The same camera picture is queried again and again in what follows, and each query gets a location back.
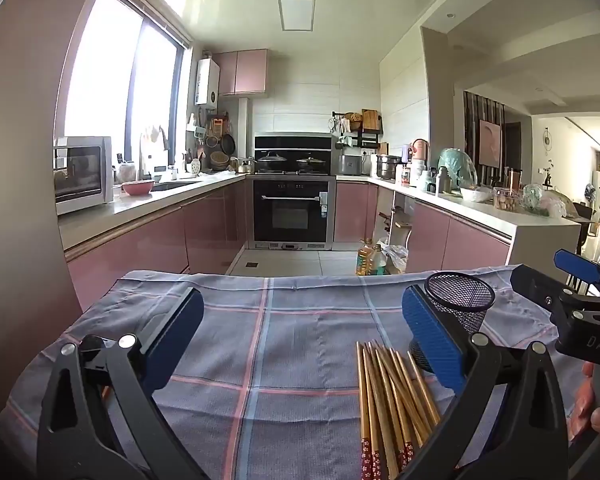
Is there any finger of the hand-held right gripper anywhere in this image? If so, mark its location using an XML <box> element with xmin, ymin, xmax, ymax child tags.
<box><xmin>510</xmin><ymin>264</ymin><xmax>588</xmax><ymax>323</ymax></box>
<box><xmin>553</xmin><ymin>248</ymin><xmax>600</xmax><ymax>303</ymax></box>

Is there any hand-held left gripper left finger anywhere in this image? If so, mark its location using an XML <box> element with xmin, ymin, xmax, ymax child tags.
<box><xmin>36</xmin><ymin>286</ymin><xmax>205</xmax><ymax>480</ymax></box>

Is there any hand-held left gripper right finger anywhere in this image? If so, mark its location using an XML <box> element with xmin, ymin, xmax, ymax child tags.
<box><xmin>401</xmin><ymin>284</ymin><xmax>570</xmax><ymax>480</ymax></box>

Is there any black mesh holder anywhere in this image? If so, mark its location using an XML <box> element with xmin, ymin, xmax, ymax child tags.
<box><xmin>409</xmin><ymin>272</ymin><xmax>496</xmax><ymax>373</ymax></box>

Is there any bunch of wooden chopsticks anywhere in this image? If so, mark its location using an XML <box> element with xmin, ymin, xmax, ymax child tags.
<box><xmin>356</xmin><ymin>339</ymin><xmax>443</xmax><ymax>480</ymax></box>

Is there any plastic bag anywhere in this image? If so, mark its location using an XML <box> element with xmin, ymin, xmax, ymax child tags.
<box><xmin>383</xmin><ymin>244</ymin><xmax>411</xmax><ymax>275</ymax></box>

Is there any clear food container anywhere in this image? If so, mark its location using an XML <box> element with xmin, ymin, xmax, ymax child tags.
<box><xmin>492</xmin><ymin>187</ymin><xmax>521</xmax><ymax>211</ymax></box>

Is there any pink base cabinets long run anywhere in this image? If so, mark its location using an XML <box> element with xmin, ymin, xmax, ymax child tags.
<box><xmin>65</xmin><ymin>179</ymin><xmax>253</xmax><ymax>308</ymax></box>

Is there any yellow oil bottle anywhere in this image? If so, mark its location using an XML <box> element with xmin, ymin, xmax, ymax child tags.
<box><xmin>356</xmin><ymin>244</ymin><xmax>376</xmax><ymax>277</ymax></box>

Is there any pink base cabinets short run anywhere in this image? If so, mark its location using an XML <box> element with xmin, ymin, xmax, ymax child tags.
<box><xmin>334</xmin><ymin>182</ymin><xmax>512</xmax><ymax>274</ymax></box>

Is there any white bowl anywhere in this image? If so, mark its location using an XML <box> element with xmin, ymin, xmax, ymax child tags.
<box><xmin>460</xmin><ymin>186</ymin><xmax>494</xmax><ymax>204</ymax></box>

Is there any blue checked tablecloth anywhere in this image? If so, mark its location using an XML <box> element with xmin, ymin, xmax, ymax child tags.
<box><xmin>0</xmin><ymin>264</ymin><xmax>600</xmax><ymax>480</ymax></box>

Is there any green plastic covered appliance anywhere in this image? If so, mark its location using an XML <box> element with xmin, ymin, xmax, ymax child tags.
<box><xmin>437</xmin><ymin>148</ymin><xmax>479</xmax><ymax>189</ymax></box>

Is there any pink bowl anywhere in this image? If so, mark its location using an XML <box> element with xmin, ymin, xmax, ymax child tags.
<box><xmin>121</xmin><ymin>180</ymin><xmax>156</xmax><ymax>197</ymax></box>

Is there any black built-in oven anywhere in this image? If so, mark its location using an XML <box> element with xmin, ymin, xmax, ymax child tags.
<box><xmin>252</xmin><ymin>179</ymin><xmax>331</xmax><ymax>247</ymax></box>

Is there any steel stockpot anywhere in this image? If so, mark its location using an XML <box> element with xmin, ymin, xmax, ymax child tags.
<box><xmin>376</xmin><ymin>154</ymin><xmax>403</xmax><ymax>181</ymax></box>

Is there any sink faucet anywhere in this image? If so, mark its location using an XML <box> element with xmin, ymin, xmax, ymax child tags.
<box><xmin>140</xmin><ymin>127</ymin><xmax>170</xmax><ymax>177</ymax></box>

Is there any white toaster oven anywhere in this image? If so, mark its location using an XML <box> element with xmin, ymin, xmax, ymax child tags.
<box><xmin>54</xmin><ymin>136</ymin><xmax>115</xmax><ymax>216</ymax></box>

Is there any black lidded wok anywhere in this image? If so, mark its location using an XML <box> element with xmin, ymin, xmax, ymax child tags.
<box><xmin>256</xmin><ymin>152</ymin><xmax>288</xmax><ymax>173</ymax></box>

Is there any black range hood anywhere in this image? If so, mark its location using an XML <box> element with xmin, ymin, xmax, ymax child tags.
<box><xmin>254</xmin><ymin>132</ymin><xmax>337</xmax><ymax>176</ymax></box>

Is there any white water heater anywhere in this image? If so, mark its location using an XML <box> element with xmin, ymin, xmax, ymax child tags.
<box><xmin>196</xmin><ymin>58</ymin><xmax>220</xmax><ymax>106</ymax></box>

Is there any large kitchen window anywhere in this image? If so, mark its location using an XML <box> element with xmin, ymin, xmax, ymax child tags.
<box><xmin>64</xmin><ymin>0</ymin><xmax>187</xmax><ymax>171</ymax></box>

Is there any ceiling light panel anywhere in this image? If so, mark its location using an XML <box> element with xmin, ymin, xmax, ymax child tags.
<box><xmin>278</xmin><ymin>0</ymin><xmax>317</xmax><ymax>32</ymax></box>

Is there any framed wall picture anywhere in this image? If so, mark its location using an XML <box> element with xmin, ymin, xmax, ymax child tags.
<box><xmin>478</xmin><ymin>120</ymin><xmax>503</xmax><ymax>168</ymax></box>

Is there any black wall rack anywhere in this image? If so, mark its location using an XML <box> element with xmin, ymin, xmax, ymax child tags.
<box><xmin>331</xmin><ymin>110</ymin><xmax>384</xmax><ymax>149</ymax></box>

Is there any pink wall cabinet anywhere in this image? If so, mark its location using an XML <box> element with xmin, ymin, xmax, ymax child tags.
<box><xmin>214</xmin><ymin>49</ymin><xmax>269</xmax><ymax>97</ymax></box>

